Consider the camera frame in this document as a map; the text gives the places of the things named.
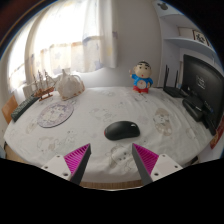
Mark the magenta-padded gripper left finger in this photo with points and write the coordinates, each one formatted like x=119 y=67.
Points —
x=76 y=159

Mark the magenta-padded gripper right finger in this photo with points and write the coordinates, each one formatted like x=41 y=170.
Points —
x=146 y=159

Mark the black computer mouse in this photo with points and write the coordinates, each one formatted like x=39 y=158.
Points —
x=121 y=130

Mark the round printed mouse pad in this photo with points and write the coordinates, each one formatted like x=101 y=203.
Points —
x=55 y=114

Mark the white printed tablecloth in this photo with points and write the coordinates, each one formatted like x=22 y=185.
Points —
x=100 y=106

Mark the black box device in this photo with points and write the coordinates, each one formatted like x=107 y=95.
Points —
x=195 y=106

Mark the black keyboard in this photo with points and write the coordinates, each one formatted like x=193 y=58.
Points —
x=24 y=108

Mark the black router with antennas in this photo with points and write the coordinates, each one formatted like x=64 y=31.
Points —
x=173 y=90

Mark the red flat object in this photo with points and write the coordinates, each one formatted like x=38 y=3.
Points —
x=218 y=133

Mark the wooden model sailing ship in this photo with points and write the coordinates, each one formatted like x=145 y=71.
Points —
x=43 y=87

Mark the cartoon boy figurine clock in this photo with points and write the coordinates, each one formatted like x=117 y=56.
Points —
x=142 y=80

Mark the orange wooden chair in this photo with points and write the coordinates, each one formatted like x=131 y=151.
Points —
x=9 y=108

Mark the black computer monitor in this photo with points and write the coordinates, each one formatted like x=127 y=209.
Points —
x=203 y=81

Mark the white star-print curtain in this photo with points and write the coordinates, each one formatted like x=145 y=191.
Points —
x=73 y=36

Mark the white wall shelf unit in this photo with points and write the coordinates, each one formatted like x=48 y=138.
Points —
x=190 y=41

